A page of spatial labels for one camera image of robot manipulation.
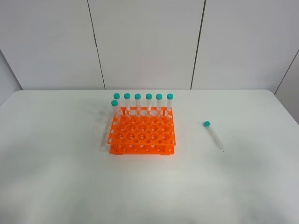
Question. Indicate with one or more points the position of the teal-capped test tube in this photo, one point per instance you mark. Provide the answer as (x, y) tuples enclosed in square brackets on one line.
[(207, 125)]

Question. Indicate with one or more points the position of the orange test tube rack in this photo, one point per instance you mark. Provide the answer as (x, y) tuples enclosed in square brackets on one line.
[(142, 132)]

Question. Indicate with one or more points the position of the second row left tube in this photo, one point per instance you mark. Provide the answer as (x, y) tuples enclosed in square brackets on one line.
[(117, 110)]

